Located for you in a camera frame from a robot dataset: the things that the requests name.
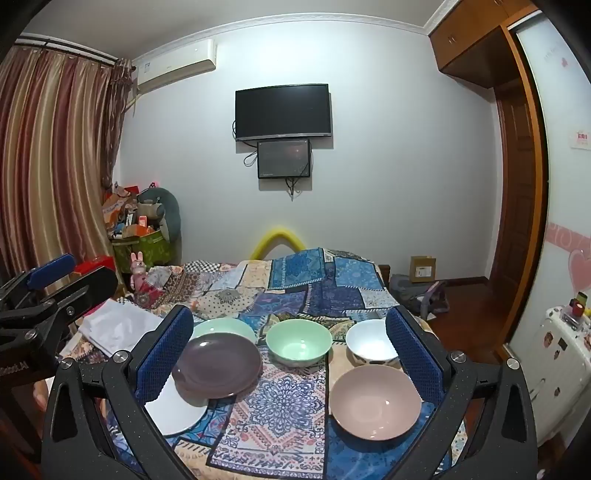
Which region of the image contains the black wall television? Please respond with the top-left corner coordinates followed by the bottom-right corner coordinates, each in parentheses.
top-left (235, 83), bottom-right (333, 142)

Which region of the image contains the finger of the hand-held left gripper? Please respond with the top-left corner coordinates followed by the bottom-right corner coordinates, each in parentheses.
top-left (28, 267), bottom-right (118, 343)
top-left (0, 253), bottom-right (77, 311)

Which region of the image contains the striped brown curtain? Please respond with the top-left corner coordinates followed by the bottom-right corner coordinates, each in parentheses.
top-left (0, 39), bottom-right (132, 296)

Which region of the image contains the white plate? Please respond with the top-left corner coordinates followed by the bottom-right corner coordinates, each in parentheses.
top-left (144, 374), bottom-right (211, 437)

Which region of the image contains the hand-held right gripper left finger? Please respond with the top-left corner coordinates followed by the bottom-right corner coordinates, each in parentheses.
top-left (41, 304), bottom-right (195, 480)

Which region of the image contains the white air conditioner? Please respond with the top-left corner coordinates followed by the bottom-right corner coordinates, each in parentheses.
top-left (134, 38), bottom-right (217, 95)

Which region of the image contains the green storage box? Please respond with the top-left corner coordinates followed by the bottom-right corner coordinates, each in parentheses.
top-left (113, 231), bottom-right (175, 273)

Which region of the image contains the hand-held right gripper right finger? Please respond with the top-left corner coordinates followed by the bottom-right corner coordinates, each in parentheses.
top-left (385, 305), bottom-right (539, 480)

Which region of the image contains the grey bag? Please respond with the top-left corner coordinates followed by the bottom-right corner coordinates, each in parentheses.
top-left (390, 274), bottom-right (448, 319)

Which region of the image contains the pile of assorted packages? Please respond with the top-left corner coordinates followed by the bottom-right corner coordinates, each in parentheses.
top-left (102, 182), bottom-right (162, 238)

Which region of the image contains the pink bowl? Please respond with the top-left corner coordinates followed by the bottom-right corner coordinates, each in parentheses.
top-left (330, 364), bottom-right (422, 440)

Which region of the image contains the patchwork printed blanket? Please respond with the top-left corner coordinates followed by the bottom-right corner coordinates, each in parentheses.
top-left (60, 248), bottom-right (467, 480)

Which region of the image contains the purple plate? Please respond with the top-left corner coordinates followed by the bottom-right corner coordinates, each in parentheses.
top-left (172, 333), bottom-right (263, 401)

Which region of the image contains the white folded cloth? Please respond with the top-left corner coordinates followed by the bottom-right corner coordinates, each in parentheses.
top-left (79, 302), bottom-right (166, 358)

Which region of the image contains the white wardrobe door with hearts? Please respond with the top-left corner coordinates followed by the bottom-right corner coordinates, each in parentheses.
top-left (503, 14), bottom-right (591, 352)

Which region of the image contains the yellow foam noodle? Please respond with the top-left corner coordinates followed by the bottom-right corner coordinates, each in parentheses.
top-left (249, 226), bottom-right (306, 261)

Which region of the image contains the cardboard box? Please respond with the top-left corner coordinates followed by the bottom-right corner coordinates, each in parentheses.
top-left (410, 256), bottom-right (435, 283)

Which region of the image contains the red box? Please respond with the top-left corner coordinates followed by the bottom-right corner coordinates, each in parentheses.
top-left (69, 256), bottom-right (116, 278)

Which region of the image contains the small black wall monitor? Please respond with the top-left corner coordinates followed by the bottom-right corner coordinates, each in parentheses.
top-left (257, 138), bottom-right (312, 180)

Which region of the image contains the wooden door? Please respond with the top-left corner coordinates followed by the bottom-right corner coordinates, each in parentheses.
top-left (489, 78), bottom-right (550, 352)

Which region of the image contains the wooden overhead cabinet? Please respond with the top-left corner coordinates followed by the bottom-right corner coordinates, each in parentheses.
top-left (427, 0), bottom-right (513, 88)

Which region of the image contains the white bowl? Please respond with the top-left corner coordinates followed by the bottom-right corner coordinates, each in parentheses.
top-left (345, 319), bottom-right (399, 366)

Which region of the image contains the green plate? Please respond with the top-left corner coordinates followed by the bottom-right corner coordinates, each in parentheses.
top-left (191, 318), bottom-right (257, 344)

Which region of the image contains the green bowl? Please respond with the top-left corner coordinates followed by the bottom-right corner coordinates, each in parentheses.
top-left (265, 319), bottom-right (332, 368)

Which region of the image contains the pink bunny toy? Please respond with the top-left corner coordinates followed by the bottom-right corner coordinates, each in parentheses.
top-left (130, 251), bottom-right (151, 291)

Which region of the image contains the white stickered appliance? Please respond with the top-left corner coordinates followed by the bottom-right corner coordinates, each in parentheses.
top-left (522, 302), bottom-right (591, 444)

